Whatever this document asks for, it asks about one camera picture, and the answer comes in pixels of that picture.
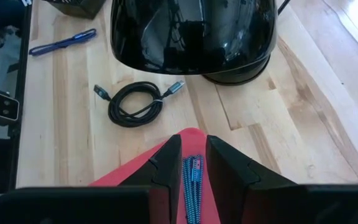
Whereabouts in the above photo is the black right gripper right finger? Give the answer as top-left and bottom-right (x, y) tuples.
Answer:
(205, 135), (296, 224)

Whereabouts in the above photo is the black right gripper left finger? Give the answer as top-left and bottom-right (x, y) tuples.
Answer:
(119, 134), (183, 224)

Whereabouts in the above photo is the teal braided cable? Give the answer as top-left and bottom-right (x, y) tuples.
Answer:
(181, 154), (204, 224)

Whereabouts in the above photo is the pink plastic bin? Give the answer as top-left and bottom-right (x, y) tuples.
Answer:
(88, 127), (222, 224)

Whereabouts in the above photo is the black plastic basket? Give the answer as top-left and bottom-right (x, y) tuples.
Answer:
(42, 0), (108, 20)

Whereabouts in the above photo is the black coiled USB cable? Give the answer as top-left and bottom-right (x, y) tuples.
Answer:
(93, 80), (186, 128)

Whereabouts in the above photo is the black aluminium frame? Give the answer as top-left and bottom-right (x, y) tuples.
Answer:
(6, 0), (33, 192)

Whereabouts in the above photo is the black lamp power cord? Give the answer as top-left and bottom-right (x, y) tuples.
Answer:
(277, 0), (291, 16)

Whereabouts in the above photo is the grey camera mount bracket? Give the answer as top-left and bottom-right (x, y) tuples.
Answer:
(0, 26), (21, 94)

